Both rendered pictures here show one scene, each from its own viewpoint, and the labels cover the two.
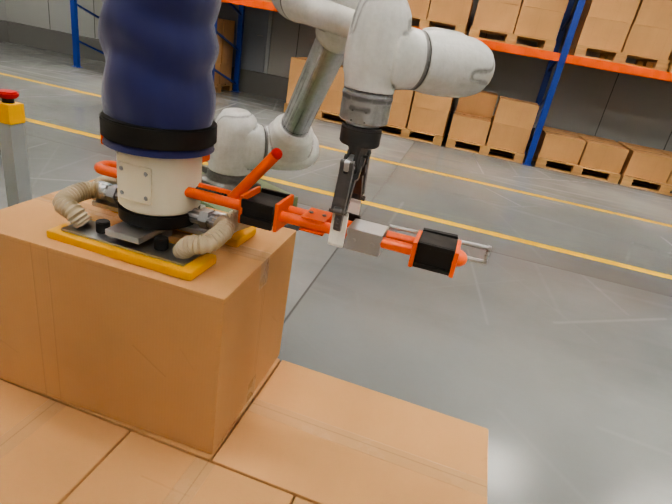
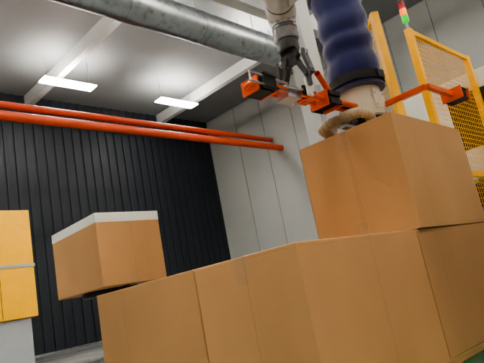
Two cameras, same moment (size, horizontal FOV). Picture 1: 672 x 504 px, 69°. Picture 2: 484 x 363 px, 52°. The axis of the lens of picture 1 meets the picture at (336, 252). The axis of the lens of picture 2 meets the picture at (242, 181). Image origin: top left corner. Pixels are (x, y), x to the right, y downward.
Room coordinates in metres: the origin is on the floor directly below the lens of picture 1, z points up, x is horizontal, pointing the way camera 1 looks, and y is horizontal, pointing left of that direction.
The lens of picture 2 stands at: (1.54, -1.53, 0.45)
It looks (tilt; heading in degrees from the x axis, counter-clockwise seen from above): 13 degrees up; 122
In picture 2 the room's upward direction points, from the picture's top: 11 degrees counter-clockwise
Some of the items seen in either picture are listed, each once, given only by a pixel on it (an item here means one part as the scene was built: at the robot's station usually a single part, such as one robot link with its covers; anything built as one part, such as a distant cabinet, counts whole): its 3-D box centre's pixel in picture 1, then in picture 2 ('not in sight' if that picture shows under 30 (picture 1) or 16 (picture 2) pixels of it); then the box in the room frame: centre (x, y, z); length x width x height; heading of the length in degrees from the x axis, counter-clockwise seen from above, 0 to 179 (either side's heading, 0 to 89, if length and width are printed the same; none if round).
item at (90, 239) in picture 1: (131, 240); not in sight; (0.89, 0.42, 0.97); 0.34 x 0.10 x 0.05; 77
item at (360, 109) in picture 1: (365, 108); (286, 35); (0.90, -0.01, 1.31); 0.09 x 0.09 x 0.06
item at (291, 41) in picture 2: (358, 148); (289, 53); (0.90, -0.01, 1.24); 0.08 x 0.07 x 0.09; 167
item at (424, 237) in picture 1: (435, 253); (258, 88); (0.84, -0.18, 1.08); 0.08 x 0.07 x 0.05; 77
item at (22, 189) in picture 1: (23, 230); not in sight; (1.71, 1.25, 0.50); 0.07 x 0.07 x 1.00; 77
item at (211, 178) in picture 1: (224, 175); not in sight; (1.73, 0.46, 0.87); 0.22 x 0.18 x 0.06; 62
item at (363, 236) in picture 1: (366, 237); (287, 95); (0.88, -0.05, 1.07); 0.07 x 0.07 x 0.04; 77
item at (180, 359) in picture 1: (147, 299); (395, 186); (1.02, 0.44, 0.75); 0.60 x 0.40 x 0.40; 79
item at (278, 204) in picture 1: (266, 208); (325, 102); (0.93, 0.16, 1.08); 0.10 x 0.08 x 0.06; 167
